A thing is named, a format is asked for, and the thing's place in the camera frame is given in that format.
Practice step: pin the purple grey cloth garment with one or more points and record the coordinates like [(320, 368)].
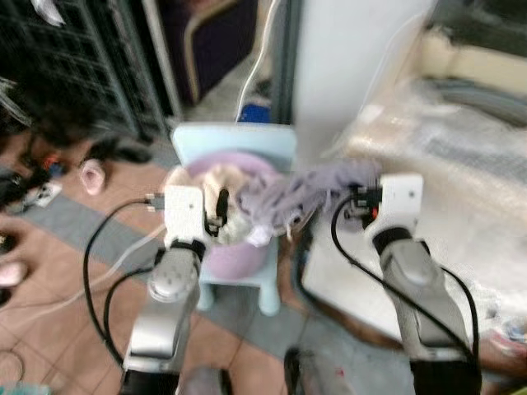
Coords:
[(296, 193)]

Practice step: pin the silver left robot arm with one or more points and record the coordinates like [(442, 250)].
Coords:
[(165, 304)]

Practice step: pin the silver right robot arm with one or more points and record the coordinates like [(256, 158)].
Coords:
[(420, 296)]

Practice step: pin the beige clothes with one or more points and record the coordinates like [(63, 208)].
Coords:
[(216, 183)]

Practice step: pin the white washing machine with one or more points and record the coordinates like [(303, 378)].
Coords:
[(346, 58)]

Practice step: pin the purple plastic wash basin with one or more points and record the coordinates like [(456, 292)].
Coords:
[(239, 255)]

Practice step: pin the light blue plastic stool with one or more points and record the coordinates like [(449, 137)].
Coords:
[(239, 136)]

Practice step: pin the blue object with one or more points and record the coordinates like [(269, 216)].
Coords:
[(259, 113)]

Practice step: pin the clear plastic cover sheet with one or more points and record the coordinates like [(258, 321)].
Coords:
[(445, 140)]

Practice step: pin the pink slipper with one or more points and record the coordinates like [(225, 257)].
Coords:
[(93, 177), (11, 274)]

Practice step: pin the chair with dark cushion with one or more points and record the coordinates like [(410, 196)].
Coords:
[(218, 41)]

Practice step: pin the grey robot right leg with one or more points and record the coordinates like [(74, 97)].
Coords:
[(346, 374)]

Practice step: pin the white power strip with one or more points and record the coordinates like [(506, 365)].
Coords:
[(43, 194)]

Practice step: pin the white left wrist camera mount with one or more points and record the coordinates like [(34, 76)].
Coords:
[(183, 212)]

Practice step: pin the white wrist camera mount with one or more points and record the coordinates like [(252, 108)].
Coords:
[(183, 212), (401, 202)]

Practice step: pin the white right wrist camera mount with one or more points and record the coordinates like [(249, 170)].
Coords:
[(401, 202)]

